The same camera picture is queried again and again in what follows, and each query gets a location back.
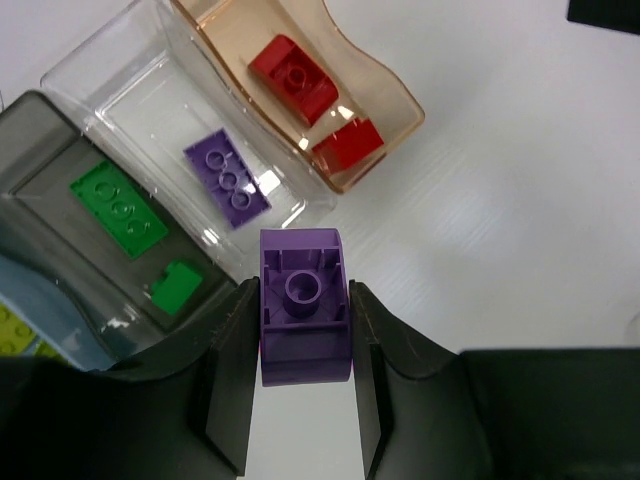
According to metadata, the red lego brick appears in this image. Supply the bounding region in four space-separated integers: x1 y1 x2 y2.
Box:
249 34 339 127
312 118 384 175

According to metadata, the blue plastic bin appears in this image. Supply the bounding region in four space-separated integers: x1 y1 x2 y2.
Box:
0 254 141 374

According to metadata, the grey transparent bin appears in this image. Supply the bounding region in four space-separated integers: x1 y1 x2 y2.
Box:
1 90 235 338

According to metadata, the clear transparent bin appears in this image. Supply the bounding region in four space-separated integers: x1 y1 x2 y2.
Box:
41 1 336 278

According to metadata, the green lego plate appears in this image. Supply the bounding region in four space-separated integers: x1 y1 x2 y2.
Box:
69 160 169 259

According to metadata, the purple lego brick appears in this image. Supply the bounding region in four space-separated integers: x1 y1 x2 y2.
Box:
184 128 272 229
260 228 352 387

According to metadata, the orange transparent bin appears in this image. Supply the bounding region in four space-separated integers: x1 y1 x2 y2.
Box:
172 1 425 194

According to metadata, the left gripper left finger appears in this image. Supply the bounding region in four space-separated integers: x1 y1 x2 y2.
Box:
1 278 260 479

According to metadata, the dark green lego brick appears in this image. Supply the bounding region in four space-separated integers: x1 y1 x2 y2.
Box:
150 261 204 315

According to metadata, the lime green lego brick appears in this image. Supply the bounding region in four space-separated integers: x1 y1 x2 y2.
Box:
0 304 36 356

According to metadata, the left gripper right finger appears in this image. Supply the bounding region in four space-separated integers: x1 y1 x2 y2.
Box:
349 281 639 479

